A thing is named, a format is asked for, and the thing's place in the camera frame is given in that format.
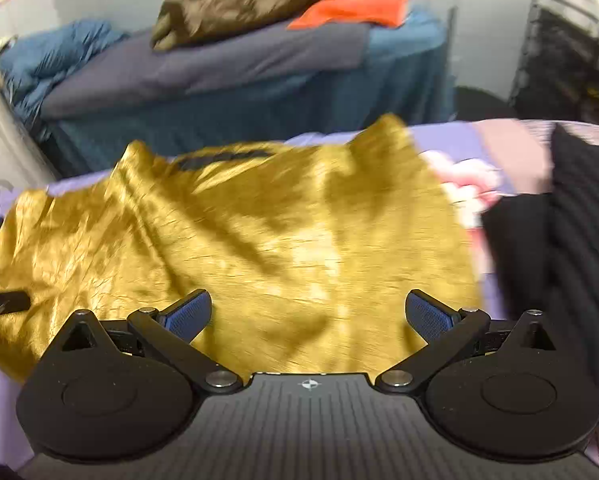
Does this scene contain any golden satin jacket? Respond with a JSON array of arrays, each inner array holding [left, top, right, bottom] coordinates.
[[0, 115, 482, 380]]

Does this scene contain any black knit garment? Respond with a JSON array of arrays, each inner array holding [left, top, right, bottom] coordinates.
[[482, 125, 599, 389]]

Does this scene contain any blue crumpled blanket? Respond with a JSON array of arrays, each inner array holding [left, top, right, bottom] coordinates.
[[0, 20, 126, 140]]

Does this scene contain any black round stool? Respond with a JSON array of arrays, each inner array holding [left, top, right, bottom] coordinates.
[[455, 86, 517, 122]]

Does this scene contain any blue covered bed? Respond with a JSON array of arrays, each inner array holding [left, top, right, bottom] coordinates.
[[39, 8, 455, 177]]

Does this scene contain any olive green jacket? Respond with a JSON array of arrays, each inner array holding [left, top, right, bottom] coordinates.
[[152, 0, 320, 51]]

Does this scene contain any orange folded cloth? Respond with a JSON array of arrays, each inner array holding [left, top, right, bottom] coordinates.
[[287, 0, 409, 30]]

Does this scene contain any black wire shelf rack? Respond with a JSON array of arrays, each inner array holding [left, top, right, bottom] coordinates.
[[509, 0, 599, 125]]

